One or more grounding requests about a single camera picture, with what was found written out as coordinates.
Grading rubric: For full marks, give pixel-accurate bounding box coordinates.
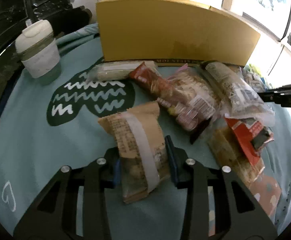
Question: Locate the red black snack packet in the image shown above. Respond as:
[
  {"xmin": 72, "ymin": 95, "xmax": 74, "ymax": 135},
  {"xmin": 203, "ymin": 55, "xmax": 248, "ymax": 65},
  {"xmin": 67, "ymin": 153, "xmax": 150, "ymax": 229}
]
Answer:
[{"xmin": 225, "ymin": 118, "xmax": 274, "ymax": 166}]

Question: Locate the white lidded cup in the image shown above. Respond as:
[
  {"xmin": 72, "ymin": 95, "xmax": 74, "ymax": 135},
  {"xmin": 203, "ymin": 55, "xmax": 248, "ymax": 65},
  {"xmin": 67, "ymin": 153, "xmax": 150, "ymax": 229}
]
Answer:
[{"xmin": 15, "ymin": 20, "xmax": 60, "ymax": 79}]

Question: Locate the brown paper snack pack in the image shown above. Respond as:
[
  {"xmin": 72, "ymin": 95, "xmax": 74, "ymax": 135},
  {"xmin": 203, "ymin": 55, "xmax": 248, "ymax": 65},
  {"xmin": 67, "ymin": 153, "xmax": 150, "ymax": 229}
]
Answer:
[{"xmin": 98, "ymin": 101, "xmax": 170, "ymax": 204}]

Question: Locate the pink clear cracker packet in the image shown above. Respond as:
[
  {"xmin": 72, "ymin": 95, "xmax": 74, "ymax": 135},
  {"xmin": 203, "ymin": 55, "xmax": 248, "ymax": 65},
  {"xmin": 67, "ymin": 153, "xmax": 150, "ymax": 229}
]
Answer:
[{"xmin": 157, "ymin": 64, "xmax": 220, "ymax": 132}]

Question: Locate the yellow cardboard box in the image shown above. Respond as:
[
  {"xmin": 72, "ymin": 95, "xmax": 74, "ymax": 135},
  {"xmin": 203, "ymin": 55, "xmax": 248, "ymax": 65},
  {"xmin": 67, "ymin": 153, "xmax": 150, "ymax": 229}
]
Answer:
[{"xmin": 96, "ymin": 0, "xmax": 260, "ymax": 66}]

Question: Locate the red biscuit packet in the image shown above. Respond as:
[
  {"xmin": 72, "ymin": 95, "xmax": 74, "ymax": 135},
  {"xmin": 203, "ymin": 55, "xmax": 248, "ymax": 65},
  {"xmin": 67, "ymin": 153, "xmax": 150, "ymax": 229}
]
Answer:
[{"xmin": 129, "ymin": 62, "xmax": 187, "ymax": 108}]

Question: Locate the clear printed snack bag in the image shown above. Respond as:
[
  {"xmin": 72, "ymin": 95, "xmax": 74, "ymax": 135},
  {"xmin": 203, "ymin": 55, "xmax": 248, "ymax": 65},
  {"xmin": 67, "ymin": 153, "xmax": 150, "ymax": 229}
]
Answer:
[{"xmin": 200, "ymin": 61, "xmax": 275, "ymax": 127}]

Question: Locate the teal patterned cloth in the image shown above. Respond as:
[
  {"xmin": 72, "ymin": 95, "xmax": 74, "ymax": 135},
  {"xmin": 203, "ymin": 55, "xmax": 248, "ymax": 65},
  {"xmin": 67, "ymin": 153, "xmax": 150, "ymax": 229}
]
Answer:
[{"xmin": 0, "ymin": 23, "xmax": 291, "ymax": 239}]

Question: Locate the beige wrapped snack bar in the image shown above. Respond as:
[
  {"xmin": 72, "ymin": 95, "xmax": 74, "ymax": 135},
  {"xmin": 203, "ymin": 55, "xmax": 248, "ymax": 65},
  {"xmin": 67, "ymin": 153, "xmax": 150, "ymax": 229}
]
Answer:
[{"xmin": 86, "ymin": 61, "xmax": 158, "ymax": 82}]

